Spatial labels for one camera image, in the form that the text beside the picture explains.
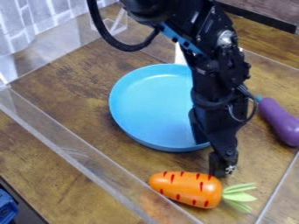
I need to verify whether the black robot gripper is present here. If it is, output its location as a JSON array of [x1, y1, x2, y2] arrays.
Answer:
[[188, 87, 259, 179]]

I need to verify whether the orange toy carrot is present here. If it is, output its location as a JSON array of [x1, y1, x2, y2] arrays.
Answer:
[[148, 171, 256, 213]]

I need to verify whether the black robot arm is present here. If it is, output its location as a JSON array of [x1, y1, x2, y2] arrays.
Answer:
[[120, 0, 254, 178]]

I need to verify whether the purple toy eggplant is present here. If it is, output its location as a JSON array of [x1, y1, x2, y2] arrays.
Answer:
[[256, 95, 299, 147]]

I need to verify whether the blue round plate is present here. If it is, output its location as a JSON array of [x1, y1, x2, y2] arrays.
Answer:
[[108, 64, 210, 152]]

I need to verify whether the blue object at corner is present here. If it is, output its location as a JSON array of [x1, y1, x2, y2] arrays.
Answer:
[[0, 189, 19, 224]]

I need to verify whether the black cable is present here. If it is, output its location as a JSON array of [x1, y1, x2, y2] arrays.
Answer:
[[85, 0, 162, 53]]

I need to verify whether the clear acrylic enclosure wall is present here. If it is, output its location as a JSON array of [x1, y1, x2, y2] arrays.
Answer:
[[0, 15, 299, 224]]

